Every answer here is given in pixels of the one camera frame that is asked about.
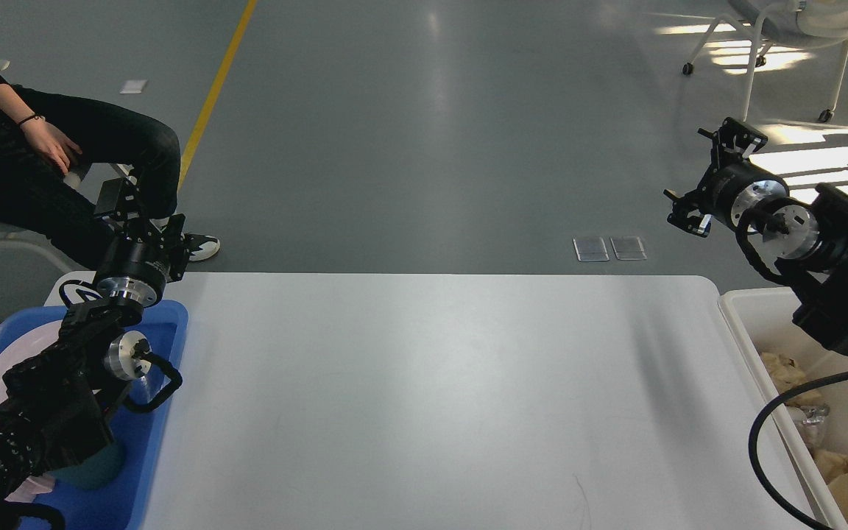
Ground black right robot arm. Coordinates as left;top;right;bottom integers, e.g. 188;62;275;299
664;117;848;529

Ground brown paper ball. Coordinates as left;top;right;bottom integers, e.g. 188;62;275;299
758;352;808;395

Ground clear floor plate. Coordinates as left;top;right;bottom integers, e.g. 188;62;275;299
573;237;610;263
609;236;649;261

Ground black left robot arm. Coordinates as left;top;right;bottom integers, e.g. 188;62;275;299
0;177;188;529

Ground pink plate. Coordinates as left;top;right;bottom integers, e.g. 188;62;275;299
0;321;60;403

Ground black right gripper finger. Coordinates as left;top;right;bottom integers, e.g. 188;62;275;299
697;117;769;177
663;188;714;238

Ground dark green mug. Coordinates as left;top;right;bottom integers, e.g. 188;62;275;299
49;442;127;490

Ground clear floor plate left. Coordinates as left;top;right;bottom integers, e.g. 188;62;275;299
573;237;610;263

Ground white chair right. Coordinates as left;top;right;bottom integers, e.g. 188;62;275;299
681;1;848;123

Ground clear floor plate right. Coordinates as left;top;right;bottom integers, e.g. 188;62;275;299
609;236;649;261

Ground aluminium foil tray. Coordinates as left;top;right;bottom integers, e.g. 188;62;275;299
787;405;830;451

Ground pink mug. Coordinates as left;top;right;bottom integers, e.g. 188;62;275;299
4;474;56;504

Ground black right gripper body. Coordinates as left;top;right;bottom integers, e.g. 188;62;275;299
700;162;790;231

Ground white plastic bin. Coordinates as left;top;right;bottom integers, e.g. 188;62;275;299
719;288;848;529

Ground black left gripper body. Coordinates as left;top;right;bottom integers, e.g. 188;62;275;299
93;239;169;308

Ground person in dark clothes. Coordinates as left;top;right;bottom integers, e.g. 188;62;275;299
0;74;181;269

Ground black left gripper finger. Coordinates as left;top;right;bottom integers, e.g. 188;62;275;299
163;213;189;283
92;177;160;247

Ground brown paper bag front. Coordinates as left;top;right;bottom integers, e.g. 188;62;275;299
812;449;848;523

